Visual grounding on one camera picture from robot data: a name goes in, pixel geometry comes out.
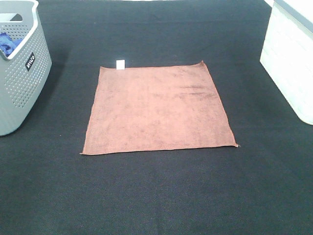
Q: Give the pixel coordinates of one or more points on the brown microfiber towel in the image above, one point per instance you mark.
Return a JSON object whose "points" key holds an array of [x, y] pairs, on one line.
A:
{"points": [[156, 108]]}

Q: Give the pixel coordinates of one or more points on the black table cover cloth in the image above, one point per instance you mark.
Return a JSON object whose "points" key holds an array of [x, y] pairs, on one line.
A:
{"points": [[262, 187]]}

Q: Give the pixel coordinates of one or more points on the grey perforated laundry basket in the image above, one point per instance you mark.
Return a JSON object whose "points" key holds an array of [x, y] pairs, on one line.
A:
{"points": [[24, 72]]}

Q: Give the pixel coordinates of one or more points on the white storage bin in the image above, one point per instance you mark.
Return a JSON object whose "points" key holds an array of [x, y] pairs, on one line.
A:
{"points": [[287, 53]]}

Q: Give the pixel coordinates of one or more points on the blue cloth in basket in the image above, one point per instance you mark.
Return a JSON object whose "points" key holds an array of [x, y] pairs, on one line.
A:
{"points": [[7, 45]]}

